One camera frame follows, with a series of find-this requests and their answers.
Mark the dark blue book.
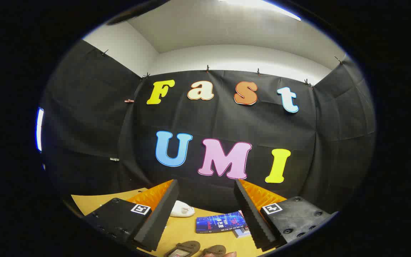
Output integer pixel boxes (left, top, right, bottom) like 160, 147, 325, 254
196, 211, 247, 234

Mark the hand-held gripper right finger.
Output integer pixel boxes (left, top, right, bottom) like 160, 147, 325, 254
234, 180, 338, 250

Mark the light blue book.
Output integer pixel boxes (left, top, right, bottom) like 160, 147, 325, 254
232, 227, 252, 238

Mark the brown fluffy shoe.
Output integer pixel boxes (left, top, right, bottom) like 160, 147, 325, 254
204, 245, 227, 257
164, 241, 201, 257

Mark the row of black cloth clips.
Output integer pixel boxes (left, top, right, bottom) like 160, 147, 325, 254
100, 49, 343, 88

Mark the white plush toy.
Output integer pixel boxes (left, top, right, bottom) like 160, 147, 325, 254
170, 201, 195, 217

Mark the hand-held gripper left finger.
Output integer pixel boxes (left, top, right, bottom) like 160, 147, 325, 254
84, 180, 180, 252

